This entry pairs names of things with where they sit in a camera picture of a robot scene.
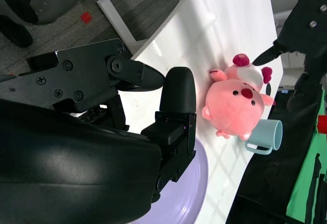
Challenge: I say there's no black rounded foot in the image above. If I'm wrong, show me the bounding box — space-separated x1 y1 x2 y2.
0 14 33 48

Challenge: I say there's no green cloth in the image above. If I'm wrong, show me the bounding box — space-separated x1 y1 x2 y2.
286 87 327 224

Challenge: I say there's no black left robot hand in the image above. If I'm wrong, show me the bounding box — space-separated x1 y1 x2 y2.
251 0 327 111

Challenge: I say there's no white table leg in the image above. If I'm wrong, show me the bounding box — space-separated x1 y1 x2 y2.
96 0 140 56

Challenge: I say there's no pink plush beaver doll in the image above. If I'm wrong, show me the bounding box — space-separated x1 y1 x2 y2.
201 53 276 141

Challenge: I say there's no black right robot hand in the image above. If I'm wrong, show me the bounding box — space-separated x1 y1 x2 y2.
0 38 197 224

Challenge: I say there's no teal plastic mug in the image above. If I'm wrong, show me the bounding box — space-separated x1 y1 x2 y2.
244 118 284 155

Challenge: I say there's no lilac plastic plate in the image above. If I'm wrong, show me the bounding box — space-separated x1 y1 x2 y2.
143 137 209 224

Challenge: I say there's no black backdrop cloth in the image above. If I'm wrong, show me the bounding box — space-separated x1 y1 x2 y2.
226 91 320 224

